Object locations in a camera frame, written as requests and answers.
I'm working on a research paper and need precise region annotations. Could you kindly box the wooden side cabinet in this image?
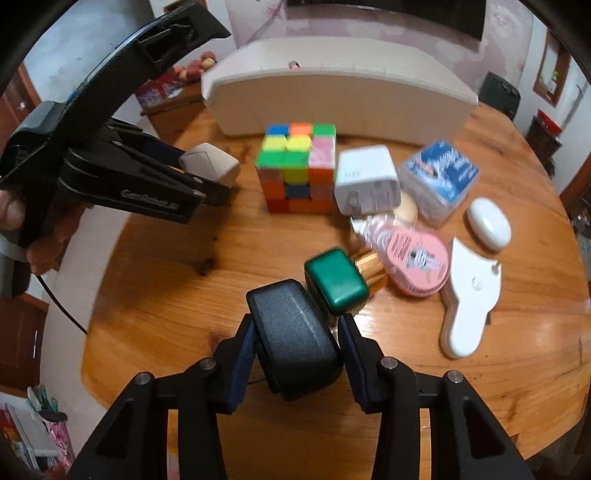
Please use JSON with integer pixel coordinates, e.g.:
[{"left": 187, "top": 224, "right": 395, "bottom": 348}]
[{"left": 139, "top": 85, "right": 207, "bottom": 138}]

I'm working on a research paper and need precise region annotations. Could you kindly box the beige small box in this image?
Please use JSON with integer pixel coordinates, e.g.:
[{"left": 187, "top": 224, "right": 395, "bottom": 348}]
[{"left": 178, "top": 143, "right": 242, "bottom": 188}]

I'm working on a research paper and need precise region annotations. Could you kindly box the white charger plug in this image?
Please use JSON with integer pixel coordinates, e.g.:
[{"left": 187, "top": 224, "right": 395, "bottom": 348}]
[{"left": 334, "top": 145, "right": 402, "bottom": 217}]

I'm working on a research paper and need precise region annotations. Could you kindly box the colourful puzzle cube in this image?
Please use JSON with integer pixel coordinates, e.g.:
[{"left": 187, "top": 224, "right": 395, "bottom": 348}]
[{"left": 256, "top": 122, "right": 337, "bottom": 214}]

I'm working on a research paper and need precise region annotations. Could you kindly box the person's left hand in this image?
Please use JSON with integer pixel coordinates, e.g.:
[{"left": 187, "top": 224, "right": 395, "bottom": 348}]
[{"left": 0, "top": 189, "right": 88, "bottom": 274}]

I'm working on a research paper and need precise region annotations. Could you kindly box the pink round container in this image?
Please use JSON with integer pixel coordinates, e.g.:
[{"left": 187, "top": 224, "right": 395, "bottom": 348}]
[{"left": 349, "top": 215, "right": 451, "bottom": 297}]

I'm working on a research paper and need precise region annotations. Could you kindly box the white plastic tray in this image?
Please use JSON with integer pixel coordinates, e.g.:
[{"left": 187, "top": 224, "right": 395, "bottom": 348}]
[{"left": 201, "top": 38, "right": 479, "bottom": 147}]

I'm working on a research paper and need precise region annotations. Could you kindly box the black wall television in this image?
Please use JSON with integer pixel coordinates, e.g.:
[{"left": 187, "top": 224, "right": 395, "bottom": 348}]
[{"left": 286, "top": 0, "right": 485, "bottom": 40}]

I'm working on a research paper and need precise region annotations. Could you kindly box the white plastic hand tool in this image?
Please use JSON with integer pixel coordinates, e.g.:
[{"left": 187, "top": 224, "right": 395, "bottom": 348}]
[{"left": 440, "top": 237, "right": 502, "bottom": 359}]

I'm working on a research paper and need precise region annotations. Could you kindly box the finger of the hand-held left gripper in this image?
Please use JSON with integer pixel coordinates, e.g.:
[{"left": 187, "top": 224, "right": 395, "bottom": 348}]
[
  {"left": 104, "top": 120, "right": 186, "bottom": 170},
  {"left": 137, "top": 158, "right": 232, "bottom": 206}
]

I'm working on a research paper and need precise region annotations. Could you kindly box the green perfume bottle gold cap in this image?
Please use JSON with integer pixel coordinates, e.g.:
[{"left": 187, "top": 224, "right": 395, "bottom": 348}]
[{"left": 304, "top": 248, "right": 389, "bottom": 317}]

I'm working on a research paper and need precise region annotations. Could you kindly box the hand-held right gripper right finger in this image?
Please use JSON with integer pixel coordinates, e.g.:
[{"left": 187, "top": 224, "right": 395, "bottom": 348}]
[{"left": 337, "top": 316, "right": 522, "bottom": 480}]

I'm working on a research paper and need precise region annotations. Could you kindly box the colourful clutter pile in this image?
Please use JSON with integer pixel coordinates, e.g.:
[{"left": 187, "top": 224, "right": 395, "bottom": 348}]
[{"left": 0, "top": 385, "right": 75, "bottom": 480}]

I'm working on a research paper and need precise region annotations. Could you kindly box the red-lid wicker jar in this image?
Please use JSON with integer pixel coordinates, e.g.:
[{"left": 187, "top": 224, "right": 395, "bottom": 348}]
[{"left": 526, "top": 108, "right": 563, "bottom": 178}]

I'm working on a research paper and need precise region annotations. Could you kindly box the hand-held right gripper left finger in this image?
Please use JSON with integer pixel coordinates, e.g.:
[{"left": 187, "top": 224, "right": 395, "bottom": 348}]
[{"left": 67, "top": 315, "right": 259, "bottom": 480}]

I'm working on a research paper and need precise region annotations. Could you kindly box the small round beige tin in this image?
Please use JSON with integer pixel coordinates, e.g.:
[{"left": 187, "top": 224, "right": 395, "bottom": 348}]
[{"left": 392, "top": 190, "right": 419, "bottom": 227}]

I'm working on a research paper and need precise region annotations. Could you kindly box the white oval case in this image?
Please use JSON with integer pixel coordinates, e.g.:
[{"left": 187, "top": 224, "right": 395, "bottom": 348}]
[{"left": 466, "top": 198, "right": 512, "bottom": 252}]

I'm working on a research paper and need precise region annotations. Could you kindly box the black air fryer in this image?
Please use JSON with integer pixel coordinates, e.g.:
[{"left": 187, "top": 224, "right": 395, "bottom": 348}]
[{"left": 478, "top": 72, "right": 522, "bottom": 121}]

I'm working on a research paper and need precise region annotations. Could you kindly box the clear box blue label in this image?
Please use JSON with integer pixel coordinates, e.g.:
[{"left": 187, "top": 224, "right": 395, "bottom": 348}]
[{"left": 398, "top": 140, "right": 480, "bottom": 228}]

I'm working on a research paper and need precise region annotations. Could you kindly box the red printed box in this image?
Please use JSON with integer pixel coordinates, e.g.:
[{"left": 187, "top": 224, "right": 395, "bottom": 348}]
[{"left": 137, "top": 76, "right": 185, "bottom": 109}]

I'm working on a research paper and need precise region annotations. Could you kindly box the black cable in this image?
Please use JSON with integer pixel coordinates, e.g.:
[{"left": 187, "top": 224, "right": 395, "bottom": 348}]
[{"left": 34, "top": 272, "right": 88, "bottom": 334}]

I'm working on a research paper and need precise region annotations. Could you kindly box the black rounded case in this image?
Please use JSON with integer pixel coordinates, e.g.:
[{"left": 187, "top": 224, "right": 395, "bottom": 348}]
[{"left": 246, "top": 279, "right": 345, "bottom": 401}]

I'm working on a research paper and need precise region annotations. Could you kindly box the wooden wall niche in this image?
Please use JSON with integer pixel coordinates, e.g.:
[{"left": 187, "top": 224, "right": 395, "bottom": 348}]
[{"left": 533, "top": 32, "right": 573, "bottom": 109}]

